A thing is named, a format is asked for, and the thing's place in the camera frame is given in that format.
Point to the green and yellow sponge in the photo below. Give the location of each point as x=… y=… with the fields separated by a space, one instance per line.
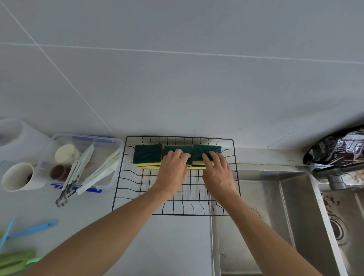
x=200 y=152
x=170 y=148
x=147 y=153

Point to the light blue plastic utensil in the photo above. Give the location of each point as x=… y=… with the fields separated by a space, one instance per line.
x=7 y=231

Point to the white round lid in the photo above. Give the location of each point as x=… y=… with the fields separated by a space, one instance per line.
x=66 y=153

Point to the white plastic tongs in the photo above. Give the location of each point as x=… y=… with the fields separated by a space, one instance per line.
x=99 y=173

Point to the green plastic utensil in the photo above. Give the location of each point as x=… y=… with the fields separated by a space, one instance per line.
x=14 y=263

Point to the person's left hand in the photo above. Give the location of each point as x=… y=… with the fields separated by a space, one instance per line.
x=172 y=173

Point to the person's right thumb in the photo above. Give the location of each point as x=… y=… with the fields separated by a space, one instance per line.
x=207 y=161

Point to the stainless steel sink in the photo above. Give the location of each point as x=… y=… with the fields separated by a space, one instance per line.
x=293 y=210

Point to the person's left forearm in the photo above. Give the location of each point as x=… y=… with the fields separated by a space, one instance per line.
x=108 y=236

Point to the metal faucet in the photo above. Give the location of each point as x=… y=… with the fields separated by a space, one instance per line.
x=335 y=175

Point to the white paper cup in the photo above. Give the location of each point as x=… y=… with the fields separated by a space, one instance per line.
x=17 y=177

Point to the clear container with blue clips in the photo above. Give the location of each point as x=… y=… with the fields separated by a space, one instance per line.
x=105 y=147

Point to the person's right forearm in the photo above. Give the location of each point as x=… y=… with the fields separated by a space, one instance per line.
x=264 y=238

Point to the white plastic jug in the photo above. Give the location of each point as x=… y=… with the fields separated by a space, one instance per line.
x=20 y=139

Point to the metal tongs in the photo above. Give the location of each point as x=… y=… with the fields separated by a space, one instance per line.
x=74 y=173

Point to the brown round cup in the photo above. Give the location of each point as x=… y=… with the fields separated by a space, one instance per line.
x=59 y=172

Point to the person's right hand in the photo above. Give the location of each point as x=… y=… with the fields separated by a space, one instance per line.
x=219 y=177

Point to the person's left fingers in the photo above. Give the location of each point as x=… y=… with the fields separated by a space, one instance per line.
x=176 y=155

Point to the black foil bag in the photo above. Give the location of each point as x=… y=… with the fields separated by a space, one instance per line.
x=338 y=147

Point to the metal sink drain strainer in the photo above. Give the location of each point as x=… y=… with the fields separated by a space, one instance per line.
x=337 y=229

